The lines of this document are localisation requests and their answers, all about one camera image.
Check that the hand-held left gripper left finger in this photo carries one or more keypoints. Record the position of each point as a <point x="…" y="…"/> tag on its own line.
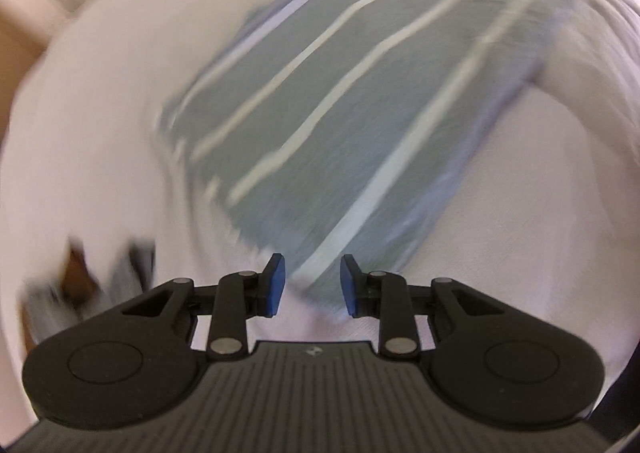
<point x="276" y="283"/>

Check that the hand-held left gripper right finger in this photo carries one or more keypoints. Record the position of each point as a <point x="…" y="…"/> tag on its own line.
<point x="349" y="283"/>

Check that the blue white-striped t-shirt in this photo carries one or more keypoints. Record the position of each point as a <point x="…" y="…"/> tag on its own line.
<point x="360" y="108"/>

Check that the grey checked garment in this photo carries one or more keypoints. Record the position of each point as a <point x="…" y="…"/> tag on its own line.
<point x="127" y="268"/>

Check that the bed with white sheet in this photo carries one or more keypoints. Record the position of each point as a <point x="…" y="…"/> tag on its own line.
<point x="525" y="208"/>

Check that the brown garment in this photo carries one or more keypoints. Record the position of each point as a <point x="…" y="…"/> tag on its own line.
<point x="77" y="278"/>

